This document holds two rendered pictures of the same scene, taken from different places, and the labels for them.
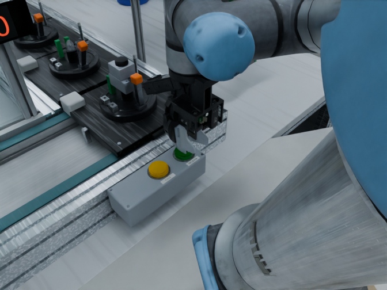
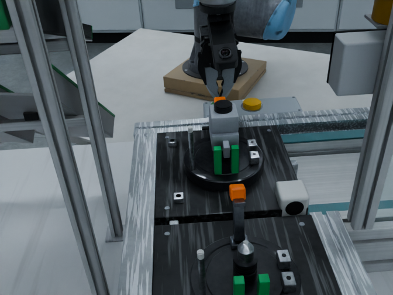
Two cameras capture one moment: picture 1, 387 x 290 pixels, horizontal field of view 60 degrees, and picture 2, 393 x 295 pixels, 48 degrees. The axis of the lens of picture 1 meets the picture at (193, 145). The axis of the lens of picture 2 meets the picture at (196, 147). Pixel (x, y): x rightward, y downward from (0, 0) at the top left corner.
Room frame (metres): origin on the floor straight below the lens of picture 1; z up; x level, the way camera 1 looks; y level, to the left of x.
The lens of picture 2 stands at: (1.15, 0.54, 1.44)
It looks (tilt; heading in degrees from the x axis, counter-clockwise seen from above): 35 degrees down; 223
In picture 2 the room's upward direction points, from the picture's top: 3 degrees counter-clockwise
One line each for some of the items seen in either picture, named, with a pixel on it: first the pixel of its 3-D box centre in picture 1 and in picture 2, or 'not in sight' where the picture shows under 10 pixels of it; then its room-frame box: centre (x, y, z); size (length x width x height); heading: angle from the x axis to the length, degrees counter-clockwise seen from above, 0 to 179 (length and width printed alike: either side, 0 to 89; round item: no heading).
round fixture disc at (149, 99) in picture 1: (128, 101); (223, 160); (0.68, 0.16, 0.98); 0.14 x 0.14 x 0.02
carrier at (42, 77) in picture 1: (71, 53); (245, 264); (0.86, 0.34, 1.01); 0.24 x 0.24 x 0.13; 44
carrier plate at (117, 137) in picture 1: (129, 107); (223, 169); (0.68, 0.16, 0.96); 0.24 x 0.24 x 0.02; 44
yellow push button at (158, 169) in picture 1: (158, 170); (251, 105); (0.46, 0.07, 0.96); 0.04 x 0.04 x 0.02
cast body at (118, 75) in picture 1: (120, 71); (223, 125); (0.68, 0.17, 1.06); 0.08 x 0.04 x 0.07; 44
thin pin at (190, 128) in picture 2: (136, 69); (191, 148); (0.74, 0.14, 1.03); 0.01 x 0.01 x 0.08
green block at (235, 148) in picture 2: (110, 84); (234, 159); (0.70, 0.20, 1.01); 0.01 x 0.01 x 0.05; 44
